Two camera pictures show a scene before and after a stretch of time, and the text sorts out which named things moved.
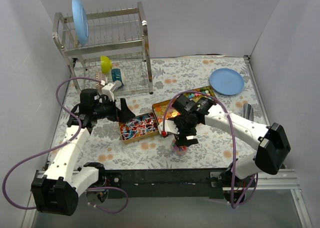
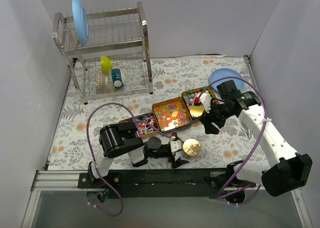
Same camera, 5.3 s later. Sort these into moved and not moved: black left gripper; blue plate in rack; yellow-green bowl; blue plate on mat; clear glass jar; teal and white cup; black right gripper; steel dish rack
Moved: black right gripper; black left gripper; clear glass jar
Not moved: teal and white cup; blue plate in rack; yellow-green bowl; steel dish rack; blue plate on mat
